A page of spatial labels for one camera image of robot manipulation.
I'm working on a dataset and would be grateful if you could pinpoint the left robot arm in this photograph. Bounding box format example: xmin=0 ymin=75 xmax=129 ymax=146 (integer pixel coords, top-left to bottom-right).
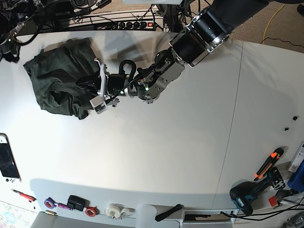
xmin=76 ymin=0 xmax=269 ymax=112

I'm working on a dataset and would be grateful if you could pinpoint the white paper roll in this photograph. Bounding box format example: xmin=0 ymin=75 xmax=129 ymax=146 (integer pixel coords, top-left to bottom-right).
xmin=135 ymin=204 xmax=157 ymax=228

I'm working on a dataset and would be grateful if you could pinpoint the black power strip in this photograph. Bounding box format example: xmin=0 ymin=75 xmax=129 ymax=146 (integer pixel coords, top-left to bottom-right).
xmin=99 ymin=21 xmax=163 ymax=31

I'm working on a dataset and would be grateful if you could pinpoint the dark green t-shirt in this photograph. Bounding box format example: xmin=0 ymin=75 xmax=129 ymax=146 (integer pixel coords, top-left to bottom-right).
xmin=23 ymin=38 xmax=100 ymax=120

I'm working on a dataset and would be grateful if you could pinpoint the blue box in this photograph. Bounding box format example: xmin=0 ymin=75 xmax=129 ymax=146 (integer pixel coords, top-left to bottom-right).
xmin=287 ymin=162 xmax=304 ymax=192

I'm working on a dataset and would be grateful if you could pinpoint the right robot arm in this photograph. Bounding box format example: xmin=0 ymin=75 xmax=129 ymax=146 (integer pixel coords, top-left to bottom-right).
xmin=0 ymin=0 xmax=47 ymax=63

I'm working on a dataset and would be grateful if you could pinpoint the orange black utility knife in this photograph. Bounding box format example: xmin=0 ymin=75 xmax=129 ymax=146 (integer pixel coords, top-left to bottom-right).
xmin=253 ymin=148 xmax=285 ymax=181

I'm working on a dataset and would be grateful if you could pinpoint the black action camera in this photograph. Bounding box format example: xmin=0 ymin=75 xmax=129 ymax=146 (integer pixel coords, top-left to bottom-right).
xmin=66 ymin=195 xmax=86 ymax=211

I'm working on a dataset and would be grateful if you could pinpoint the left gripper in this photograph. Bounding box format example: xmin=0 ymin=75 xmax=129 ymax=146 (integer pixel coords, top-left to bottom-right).
xmin=76 ymin=58 xmax=130 ymax=107

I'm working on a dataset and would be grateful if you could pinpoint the white handheld game console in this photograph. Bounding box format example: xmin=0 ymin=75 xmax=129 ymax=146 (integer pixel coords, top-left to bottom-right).
xmin=0 ymin=133 xmax=21 ymax=183

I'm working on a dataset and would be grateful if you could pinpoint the yellow cable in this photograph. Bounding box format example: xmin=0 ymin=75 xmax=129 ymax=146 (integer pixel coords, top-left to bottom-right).
xmin=263 ymin=0 xmax=290 ymax=45

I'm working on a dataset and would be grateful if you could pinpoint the clear tape dispenser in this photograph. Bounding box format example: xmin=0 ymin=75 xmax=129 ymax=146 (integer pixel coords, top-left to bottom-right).
xmin=104 ymin=204 xmax=135 ymax=219

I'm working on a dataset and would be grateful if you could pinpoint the red screwdriver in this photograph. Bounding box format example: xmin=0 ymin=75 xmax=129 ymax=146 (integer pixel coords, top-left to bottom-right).
xmin=11 ymin=189 xmax=36 ymax=202

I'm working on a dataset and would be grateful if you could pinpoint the red tape roll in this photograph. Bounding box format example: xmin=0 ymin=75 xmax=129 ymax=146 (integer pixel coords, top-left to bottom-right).
xmin=85 ymin=207 xmax=97 ymax=217

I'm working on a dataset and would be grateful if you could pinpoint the purple tape roll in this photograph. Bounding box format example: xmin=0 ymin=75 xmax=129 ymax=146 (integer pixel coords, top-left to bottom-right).
xmin=44 ymin=197 xmax=56 ymax=209

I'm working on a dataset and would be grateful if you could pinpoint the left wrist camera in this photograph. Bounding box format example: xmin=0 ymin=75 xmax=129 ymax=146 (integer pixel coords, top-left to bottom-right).
xmin=90 ymin=95 xmax=108 ymax=114

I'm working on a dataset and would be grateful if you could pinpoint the teal black power drill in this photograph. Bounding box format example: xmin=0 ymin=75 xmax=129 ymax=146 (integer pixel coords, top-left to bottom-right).
xmin=229 ymin=167 xmax=285 ymax=216

